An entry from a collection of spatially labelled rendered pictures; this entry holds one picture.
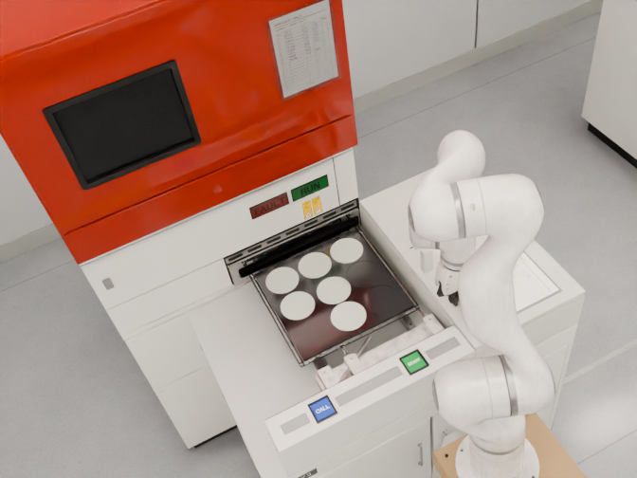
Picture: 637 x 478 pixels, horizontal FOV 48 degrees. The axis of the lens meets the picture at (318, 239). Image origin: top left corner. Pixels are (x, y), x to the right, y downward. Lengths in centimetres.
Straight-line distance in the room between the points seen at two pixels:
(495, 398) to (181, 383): 133
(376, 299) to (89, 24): 105
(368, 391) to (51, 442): 168
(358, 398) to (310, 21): 91
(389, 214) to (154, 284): 72
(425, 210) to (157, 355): 132
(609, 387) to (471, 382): 162
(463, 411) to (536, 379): 15
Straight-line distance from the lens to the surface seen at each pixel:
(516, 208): 123
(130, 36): 158
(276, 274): 213
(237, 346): 211
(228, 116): 175
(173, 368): 241
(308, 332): 199
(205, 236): 203
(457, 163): 130
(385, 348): 197
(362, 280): 208
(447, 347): 187
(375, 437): 195
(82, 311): 349
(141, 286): 209
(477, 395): 141
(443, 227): 122
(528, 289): 198
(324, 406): 180
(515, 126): 395
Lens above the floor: 253
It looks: 48 degrees down
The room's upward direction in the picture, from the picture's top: 11 degrees counter-clockwise
